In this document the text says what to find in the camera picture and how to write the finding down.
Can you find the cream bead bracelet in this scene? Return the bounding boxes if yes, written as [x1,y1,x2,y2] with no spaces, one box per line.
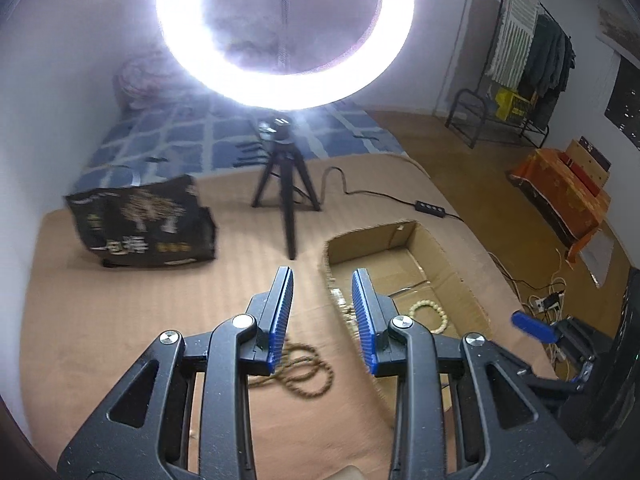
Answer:
[406,298,447,336]

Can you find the dark wooden bead necklace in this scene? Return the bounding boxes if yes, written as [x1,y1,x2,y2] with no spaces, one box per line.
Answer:
[246,341,335,401]

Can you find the gloved left hand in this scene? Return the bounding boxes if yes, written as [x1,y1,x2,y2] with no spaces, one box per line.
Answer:
[326,465,367,480]

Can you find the white power strip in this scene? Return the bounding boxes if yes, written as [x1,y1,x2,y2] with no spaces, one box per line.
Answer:
[528,290,565,313]

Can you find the orange cloth covered box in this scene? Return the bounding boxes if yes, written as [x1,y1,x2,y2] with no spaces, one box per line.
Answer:
[509,148,611,266]

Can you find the cardboard box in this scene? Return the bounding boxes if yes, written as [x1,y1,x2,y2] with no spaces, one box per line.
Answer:
[321,220,555,428]

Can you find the black snack bag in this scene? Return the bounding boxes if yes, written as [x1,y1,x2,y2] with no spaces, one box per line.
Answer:
[65,174,217,269]

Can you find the yellow box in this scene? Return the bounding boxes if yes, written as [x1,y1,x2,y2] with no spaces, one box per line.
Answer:
[495,87,532,125]

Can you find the black clothes rack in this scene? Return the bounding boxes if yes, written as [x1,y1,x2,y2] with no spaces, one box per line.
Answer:
[445,0,576,148]

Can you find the dark hanging clothes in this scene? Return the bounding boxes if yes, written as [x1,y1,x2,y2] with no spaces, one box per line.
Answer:
[518,13,575,129]

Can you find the blue checkered bed sheet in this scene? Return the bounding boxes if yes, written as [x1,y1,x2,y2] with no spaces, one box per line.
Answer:
[73,94,404,192]

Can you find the white fringed towel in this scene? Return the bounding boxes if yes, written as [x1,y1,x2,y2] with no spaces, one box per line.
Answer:
[486,0,539,90]

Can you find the black mini tripod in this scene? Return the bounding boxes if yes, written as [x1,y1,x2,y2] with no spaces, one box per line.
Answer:
[252,114,321,260]

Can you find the folded floral quilt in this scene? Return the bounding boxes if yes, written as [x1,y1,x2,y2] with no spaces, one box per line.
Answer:
[113,50,203,110]

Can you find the black power cable with remote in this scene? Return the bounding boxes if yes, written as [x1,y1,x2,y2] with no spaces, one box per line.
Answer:
[290,167,464,224]

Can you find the white ring light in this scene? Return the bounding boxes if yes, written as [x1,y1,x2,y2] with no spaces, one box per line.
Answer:
[155,0,416,112]

